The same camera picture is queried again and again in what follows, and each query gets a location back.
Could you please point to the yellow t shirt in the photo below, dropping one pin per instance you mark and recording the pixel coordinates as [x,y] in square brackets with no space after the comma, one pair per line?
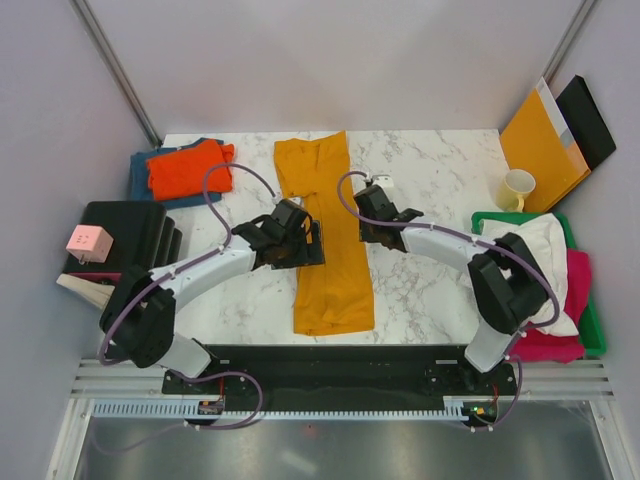
[336,297]

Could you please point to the pale yellow mug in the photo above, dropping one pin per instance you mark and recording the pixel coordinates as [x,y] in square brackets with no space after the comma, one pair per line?
[514,189]

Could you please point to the orange yellow envelope folder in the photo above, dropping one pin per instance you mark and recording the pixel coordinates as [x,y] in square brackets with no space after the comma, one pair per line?
[538,140]

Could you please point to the left metal frame post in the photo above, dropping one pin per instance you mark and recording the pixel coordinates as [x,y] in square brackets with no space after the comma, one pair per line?
[102,45]

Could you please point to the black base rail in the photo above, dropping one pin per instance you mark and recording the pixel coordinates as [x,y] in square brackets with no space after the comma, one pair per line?
[261,371]

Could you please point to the green plastic tray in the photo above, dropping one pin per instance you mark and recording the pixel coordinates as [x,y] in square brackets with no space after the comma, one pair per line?
[590,330]

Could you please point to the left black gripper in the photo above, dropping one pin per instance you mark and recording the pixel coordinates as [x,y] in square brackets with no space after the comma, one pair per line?
[311,254]

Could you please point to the magenta t shirt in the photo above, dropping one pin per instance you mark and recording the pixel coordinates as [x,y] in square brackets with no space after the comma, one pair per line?
[539,347]

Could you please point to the folded blue t shirt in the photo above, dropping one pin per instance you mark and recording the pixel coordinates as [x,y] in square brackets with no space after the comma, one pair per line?
[139,175]

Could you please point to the black flat box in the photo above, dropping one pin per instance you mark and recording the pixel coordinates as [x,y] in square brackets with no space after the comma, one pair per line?
[585,122]

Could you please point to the white t shirt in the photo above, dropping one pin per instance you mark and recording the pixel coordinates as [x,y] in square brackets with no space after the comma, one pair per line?
[545,239]

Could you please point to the pink cube power adapter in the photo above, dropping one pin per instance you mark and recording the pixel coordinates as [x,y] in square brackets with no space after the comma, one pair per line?
[90,244]

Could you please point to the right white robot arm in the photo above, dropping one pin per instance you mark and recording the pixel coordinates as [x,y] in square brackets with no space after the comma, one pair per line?
[508,284]

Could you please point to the black organizer box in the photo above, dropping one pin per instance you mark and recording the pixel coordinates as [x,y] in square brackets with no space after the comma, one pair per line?
[143,235]

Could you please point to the beige book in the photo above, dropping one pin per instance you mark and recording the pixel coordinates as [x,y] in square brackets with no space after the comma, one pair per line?
[96,294]

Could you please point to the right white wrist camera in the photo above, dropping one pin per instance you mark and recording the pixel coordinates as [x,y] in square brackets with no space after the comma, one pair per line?
[385,182]

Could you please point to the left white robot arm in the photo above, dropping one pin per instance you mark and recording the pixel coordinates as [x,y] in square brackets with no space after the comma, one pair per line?
[139,318]

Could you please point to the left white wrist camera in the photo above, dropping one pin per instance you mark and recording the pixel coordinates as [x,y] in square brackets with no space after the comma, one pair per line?
[297,201]

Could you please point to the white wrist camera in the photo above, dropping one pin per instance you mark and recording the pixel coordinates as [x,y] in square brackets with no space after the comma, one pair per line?
[297,201]
[385,182]

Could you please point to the metal frame post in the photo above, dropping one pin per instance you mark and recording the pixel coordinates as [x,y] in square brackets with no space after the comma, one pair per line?
[569,38]
[102,45]

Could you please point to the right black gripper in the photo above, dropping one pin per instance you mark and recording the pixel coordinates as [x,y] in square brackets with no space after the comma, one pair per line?
[365,234]

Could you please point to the folded orange t shirt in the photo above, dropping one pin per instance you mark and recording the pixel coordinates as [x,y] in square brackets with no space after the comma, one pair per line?
[185,172]

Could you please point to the white slotted cable duct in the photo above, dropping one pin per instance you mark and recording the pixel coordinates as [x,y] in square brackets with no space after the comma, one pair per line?
[295,407]

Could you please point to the right metal frame post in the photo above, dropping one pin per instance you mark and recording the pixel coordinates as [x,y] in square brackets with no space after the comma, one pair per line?
[569,38]

